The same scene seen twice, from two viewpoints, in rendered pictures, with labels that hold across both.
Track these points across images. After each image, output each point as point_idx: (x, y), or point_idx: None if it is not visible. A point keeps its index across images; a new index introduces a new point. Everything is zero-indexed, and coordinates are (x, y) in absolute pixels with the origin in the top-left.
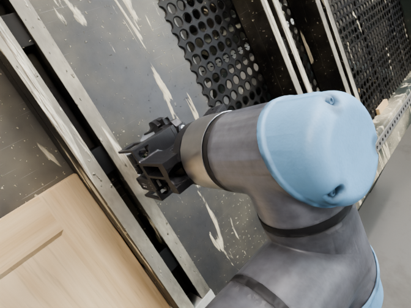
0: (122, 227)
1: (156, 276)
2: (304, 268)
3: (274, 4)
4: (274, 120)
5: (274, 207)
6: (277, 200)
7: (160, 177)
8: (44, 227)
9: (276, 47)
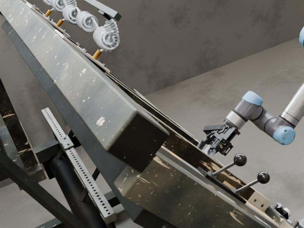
0: (228, 172)
1: (242, 182)
2: (267, 115)
3: (145, 102)
4: (249, 99)
5: (258, 111)
6: (257, 109)
7: (234, 135)
8: None
9: (159, 115)
